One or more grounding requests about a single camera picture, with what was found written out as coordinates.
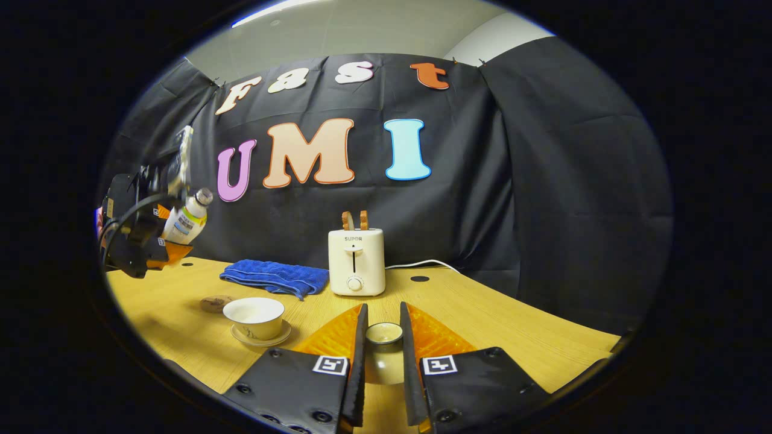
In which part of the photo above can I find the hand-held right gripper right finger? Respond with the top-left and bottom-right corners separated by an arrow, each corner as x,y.
399,301 -> 551,434

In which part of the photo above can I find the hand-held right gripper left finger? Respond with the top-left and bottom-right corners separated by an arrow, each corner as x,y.
222,301 -> 369,434

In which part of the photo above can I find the cream teacup lid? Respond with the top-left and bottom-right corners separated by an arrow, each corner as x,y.
364,322 -> 405,385

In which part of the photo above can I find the clear orange-drink water bottle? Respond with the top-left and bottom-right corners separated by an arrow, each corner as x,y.
162,187 -> 214,245

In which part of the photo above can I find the cream ceramic teacup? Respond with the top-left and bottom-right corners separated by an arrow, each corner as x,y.
223,297 -> 285,341

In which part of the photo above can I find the cream ceramic saucer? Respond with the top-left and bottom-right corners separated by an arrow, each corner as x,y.
230,319 -> 293,348

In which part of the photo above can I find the folded blue towel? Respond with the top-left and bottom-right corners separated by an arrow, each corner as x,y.
219,259 -> 330,301

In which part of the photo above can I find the cream toaster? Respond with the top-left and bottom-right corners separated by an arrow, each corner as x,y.
328,228 -> 387,297

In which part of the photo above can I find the black backdrop cloth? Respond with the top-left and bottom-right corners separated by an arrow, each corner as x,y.
100,36 -> 673,335

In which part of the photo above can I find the white power cable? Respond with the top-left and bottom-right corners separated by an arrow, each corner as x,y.
385,259 -> 462,275

